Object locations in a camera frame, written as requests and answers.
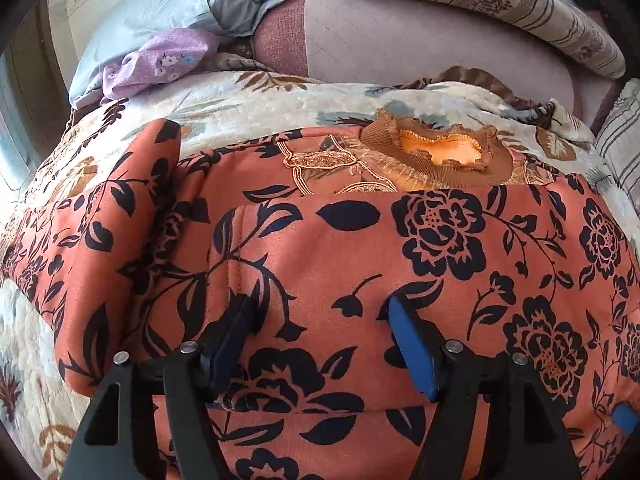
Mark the cream leaf-pattern blanket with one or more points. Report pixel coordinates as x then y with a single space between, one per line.
250 105

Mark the orange black floral garment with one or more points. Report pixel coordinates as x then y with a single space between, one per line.
350 284

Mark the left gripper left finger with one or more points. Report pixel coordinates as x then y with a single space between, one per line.
117 437

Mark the striped rectangular pillow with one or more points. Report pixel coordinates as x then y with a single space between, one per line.
618 141

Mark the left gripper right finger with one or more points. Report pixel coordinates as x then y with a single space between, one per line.
493 408

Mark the purple floral cloth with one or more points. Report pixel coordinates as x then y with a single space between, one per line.
164 59

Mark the grey-blue crumpled cloth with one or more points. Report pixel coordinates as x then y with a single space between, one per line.
132 23

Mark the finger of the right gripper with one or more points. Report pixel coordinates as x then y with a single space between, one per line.
625 418

